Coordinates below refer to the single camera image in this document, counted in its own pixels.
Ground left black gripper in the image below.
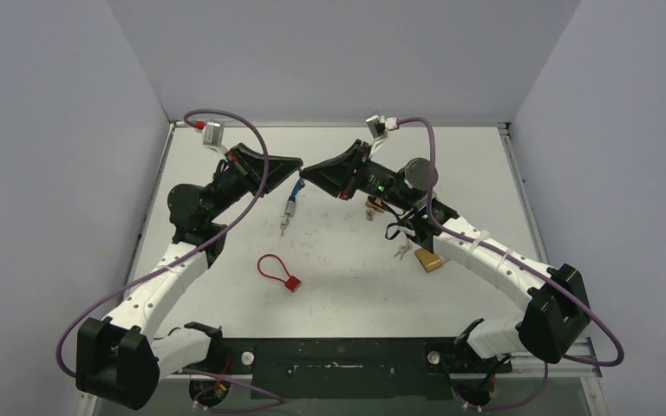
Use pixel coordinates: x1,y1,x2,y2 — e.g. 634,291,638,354
206,143,304,223

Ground brass padlock long shackle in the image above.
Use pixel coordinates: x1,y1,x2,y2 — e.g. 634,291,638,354
365,197,384,213

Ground blue cable lock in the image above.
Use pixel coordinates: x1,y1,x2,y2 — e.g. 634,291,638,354
282,178,305,224

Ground blue lock keys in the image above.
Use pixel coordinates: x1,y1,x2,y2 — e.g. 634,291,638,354
280,216,290,237

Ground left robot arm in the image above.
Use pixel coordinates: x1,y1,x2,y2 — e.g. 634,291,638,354
75,144,303,410

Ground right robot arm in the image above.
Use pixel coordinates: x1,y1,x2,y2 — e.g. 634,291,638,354
302,140,590,372

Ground loose silver keys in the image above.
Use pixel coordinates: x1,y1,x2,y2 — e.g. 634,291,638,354
394,240,413,260

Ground brass padlock short shackle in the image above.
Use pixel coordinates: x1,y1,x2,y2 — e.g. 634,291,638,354
415,248,448,273

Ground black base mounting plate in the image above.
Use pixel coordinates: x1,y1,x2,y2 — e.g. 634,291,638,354
191,337,513,400

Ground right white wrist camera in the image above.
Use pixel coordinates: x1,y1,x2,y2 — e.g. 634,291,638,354
365,114,399,156

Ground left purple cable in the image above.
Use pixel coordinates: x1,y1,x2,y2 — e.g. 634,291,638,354
55,108,271,380

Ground purple cable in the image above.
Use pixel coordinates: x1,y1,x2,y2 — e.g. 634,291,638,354
395,117,625,368
55,108,271,380

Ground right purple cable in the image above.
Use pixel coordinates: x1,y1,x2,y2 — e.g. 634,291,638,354
395,117,625,368

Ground red cable padlock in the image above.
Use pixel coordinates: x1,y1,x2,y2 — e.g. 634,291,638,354
257,253,302,293

